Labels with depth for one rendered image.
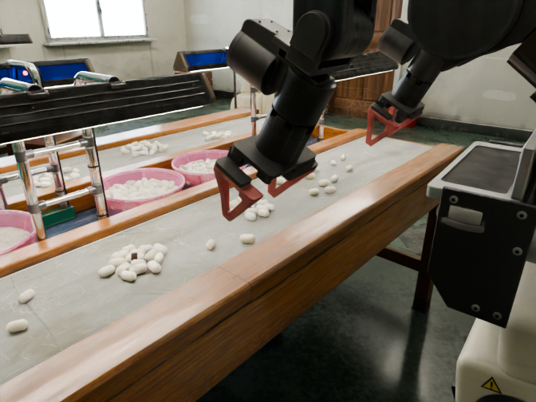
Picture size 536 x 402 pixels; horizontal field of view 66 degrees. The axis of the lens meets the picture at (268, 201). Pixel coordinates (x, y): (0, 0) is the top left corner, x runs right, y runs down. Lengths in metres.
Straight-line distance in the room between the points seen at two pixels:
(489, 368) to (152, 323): 0.50
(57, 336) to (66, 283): 0.16
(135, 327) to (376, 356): 1.23
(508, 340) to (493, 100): 4.81
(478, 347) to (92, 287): 0.69
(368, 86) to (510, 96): 1.63
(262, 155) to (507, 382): 0.43
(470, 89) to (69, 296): 4.95
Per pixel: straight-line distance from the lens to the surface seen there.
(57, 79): 1.43
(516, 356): 0.64
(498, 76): 5.31
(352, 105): 5.83
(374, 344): 1.85
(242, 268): 0.85
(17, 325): 0.84
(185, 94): 0.97
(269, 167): 0.48
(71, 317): 0.84
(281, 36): 0.47
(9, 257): 1.04
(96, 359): 0.70
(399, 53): 0.86
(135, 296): 0.85
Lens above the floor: 1.23
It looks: 24 degrees down
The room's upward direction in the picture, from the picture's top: straight up
